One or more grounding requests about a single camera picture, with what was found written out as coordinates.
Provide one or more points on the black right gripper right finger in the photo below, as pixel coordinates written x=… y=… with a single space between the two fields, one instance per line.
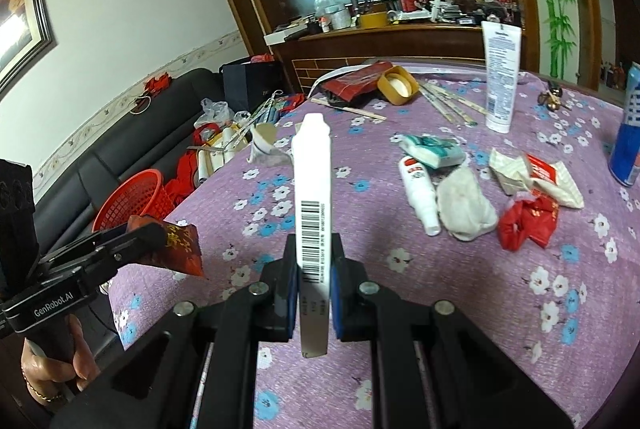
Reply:
x=432 y=367

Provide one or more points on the small brass ornament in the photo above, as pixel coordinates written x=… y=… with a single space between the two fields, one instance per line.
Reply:
x=552 y=97

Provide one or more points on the wooden chopstick left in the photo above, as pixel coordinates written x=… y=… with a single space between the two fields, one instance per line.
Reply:
x=347 y=109

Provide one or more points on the wooden cabinet counter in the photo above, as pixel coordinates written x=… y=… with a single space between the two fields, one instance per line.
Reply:
x=306 y=59

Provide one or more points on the white paper cup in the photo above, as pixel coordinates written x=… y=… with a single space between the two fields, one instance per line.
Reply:
x=263 y=149

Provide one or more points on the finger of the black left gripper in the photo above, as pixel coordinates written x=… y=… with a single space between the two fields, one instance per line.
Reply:
x=140 y=245

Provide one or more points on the teal tissue pack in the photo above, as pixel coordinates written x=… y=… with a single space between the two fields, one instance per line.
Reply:
x=432 y=152

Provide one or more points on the small white red bottle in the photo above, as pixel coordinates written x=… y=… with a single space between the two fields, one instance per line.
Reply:
x=420 y=193

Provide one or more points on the purple floral tablecloth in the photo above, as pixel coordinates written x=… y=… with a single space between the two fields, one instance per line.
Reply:
x=568 y=313

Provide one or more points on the red plastic wrapper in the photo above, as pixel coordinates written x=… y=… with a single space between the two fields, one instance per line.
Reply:
x=529 y=218

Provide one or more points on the white barcode tube box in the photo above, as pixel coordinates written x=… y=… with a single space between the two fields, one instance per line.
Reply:
x=311 y=148

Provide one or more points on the crumpled white red paper box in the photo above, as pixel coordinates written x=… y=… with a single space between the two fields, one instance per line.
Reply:
x=528 y=173

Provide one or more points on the dark red pouch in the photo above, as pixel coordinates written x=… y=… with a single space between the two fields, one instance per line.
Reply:
x=355 y=88

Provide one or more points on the red plastic mesh basket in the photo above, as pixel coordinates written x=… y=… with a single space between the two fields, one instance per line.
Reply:
x=142 y=194

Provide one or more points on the yellow tape roll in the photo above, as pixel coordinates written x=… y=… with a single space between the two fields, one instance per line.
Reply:
x=398 y=86

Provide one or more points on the framed wall picture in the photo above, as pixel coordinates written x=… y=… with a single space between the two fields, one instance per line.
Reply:
x=26 y=36

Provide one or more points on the clear plastic bag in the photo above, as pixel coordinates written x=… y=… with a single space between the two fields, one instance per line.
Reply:
x=214 y=113

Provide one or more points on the paper wrapped chopsticks bundle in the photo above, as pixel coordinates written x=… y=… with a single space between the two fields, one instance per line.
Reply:
x=454 y=108

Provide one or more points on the left hand with bracelet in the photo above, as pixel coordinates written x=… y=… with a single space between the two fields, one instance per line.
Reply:
x=44 y=376

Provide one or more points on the dark blue gift bag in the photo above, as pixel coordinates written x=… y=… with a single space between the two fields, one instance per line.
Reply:
x=248 y=84

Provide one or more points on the crumpled white tissue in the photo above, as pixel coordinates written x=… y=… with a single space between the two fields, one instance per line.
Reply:
x=463 y=209

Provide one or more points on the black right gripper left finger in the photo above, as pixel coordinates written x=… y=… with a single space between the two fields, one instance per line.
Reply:
x=196 y=367

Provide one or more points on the red gold snack packet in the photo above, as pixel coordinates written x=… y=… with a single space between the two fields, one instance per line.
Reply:
x=180 y=252

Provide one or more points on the black leather sofa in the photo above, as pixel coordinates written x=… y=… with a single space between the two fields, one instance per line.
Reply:
x=154 y=139

